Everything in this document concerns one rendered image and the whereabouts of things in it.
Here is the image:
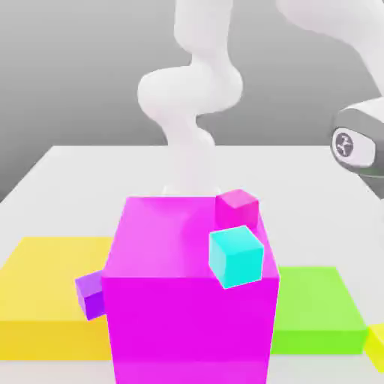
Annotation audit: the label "large magenta box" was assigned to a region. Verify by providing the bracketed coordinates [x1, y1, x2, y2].
[100, 196, 281, 384]

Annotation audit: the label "large green box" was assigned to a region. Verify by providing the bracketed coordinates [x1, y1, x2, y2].
[270, 265, 370, 356]

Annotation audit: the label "small yellow cube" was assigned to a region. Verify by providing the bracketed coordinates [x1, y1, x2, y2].
[363, 322, 384, 373]

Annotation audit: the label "large yellow box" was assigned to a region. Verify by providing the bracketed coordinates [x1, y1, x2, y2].
[0, 236, 114, 362]

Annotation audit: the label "small purple cube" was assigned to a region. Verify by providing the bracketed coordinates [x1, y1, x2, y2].
[74, 269, 107, 322]

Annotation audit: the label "small pink cube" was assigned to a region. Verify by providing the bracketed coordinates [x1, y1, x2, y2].
[214, 188, 260, 231]

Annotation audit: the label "small cyan cube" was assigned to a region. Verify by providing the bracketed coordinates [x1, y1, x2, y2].
[208, 225, 266, 290]

